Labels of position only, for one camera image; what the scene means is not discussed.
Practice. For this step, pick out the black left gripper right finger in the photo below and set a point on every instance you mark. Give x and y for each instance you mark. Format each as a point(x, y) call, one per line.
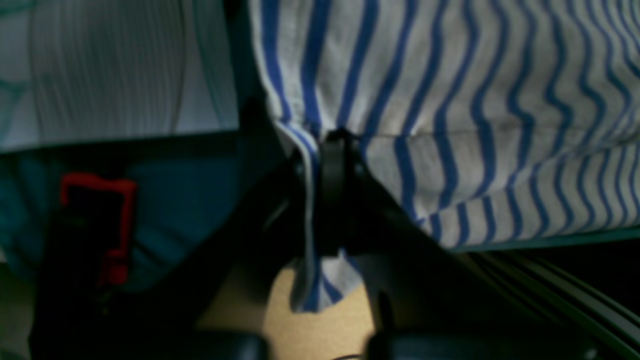
point(412, 284)

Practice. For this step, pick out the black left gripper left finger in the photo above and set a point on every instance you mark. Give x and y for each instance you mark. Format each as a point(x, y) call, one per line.
point(224, 285)

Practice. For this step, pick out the blue white striped T-shirt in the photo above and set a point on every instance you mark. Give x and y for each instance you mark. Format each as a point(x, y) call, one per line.
point(492, 123)

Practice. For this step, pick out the teal table cloth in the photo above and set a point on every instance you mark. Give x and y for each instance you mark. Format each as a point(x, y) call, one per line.
point(188, 186)

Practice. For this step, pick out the orange black clamp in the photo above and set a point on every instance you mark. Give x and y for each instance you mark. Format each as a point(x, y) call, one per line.
point(88, 247)

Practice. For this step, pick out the open leaf print booklet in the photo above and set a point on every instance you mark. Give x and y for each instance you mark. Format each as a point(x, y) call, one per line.
point(79, 71)

